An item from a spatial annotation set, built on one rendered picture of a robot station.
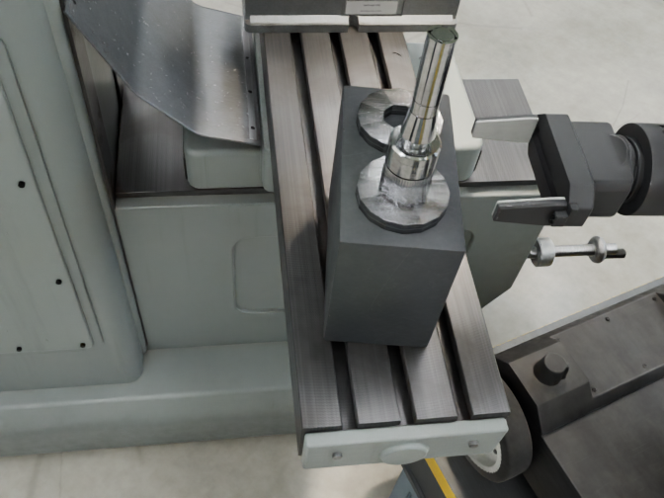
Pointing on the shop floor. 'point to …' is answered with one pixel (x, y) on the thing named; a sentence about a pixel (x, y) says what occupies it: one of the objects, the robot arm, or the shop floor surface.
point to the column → (60, 209)
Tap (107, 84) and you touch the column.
